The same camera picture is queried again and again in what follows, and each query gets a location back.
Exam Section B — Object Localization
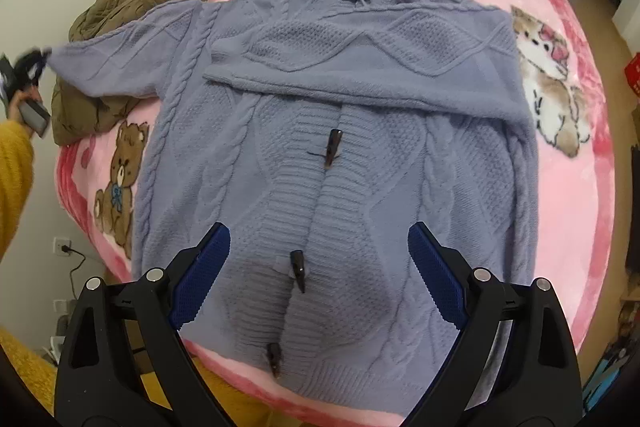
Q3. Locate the wall power outlet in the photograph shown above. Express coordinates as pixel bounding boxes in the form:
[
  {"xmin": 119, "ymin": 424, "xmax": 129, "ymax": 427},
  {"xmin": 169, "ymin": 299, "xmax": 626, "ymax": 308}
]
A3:
[{"xmin": 52, "ymin": 236, "xmax": 72, "ymax": 257}]

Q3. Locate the lavender knit hooded cardigan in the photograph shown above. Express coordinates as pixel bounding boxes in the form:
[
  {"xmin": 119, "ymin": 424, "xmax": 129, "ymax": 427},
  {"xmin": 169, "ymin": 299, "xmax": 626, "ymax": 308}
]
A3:
[{"xmin": 46, "ymin": 0, "xmax": 540, "ymax": 415}]

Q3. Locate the black charger cable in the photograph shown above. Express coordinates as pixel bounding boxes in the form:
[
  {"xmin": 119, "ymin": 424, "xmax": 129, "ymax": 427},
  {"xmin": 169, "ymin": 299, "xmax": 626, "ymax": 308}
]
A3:
[{"xmin": 60, "ymin": 243, "xmax": 101, "ymax": 303}]

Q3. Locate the red shopping bag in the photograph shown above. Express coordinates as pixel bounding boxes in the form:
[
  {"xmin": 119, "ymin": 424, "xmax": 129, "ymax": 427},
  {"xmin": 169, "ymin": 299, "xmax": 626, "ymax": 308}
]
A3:
[{"xmin": 624, "ymin": 53, "xmax": 640, "ymax": 98}]

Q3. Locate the pink cartoon bed blanket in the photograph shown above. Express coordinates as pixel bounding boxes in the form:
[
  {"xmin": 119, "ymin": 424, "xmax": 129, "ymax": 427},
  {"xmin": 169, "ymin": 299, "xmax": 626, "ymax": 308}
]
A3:
[{"xmin": 55, "ymin": 0, "xmax": 614, "ymax": 426}]

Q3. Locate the yellow sweater left forearm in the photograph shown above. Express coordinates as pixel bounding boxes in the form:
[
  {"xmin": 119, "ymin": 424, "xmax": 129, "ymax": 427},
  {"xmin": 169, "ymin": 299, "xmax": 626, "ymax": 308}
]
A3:
[{"xmin": 0, "ymin": 120, "xmax": 34, "ymax": 255}]

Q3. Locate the brown puffer jacket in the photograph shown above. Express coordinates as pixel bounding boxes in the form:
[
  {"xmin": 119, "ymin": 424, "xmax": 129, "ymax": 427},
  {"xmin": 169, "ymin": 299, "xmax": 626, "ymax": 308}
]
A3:
[{"xmin": 47, "ymin": 0, "xmax": 206, "ymax": 146}]

